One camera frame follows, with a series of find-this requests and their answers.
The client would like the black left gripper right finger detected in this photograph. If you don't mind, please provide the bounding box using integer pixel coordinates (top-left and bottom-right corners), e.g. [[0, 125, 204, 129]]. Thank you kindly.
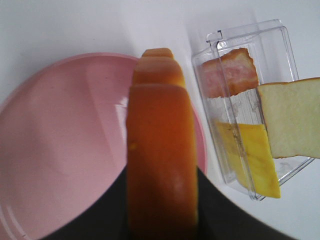
[[197, 169, 283, 240]]

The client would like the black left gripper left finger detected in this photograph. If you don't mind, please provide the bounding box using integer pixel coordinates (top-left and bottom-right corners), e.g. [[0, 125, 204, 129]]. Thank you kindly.
[[44, 167, 130, 240]]

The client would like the yellow cheese slice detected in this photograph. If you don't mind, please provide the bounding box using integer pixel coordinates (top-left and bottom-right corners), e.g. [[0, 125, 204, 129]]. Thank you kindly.
[[214, 121, 281, 199]]

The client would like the toast bread slice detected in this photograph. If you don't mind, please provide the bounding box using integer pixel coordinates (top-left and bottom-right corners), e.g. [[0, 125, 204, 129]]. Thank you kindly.
[[126, 48, 198, 240], [257, 77, 320, 159]]

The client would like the red ham bacon slice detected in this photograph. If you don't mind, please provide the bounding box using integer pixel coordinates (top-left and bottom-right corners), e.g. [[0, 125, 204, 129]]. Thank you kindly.
[[201, 47, 259, 98]]

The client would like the right clear plastic tray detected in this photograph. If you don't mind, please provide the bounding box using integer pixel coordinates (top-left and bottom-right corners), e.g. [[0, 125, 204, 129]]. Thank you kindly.
[[192, 19, 316, 201]]

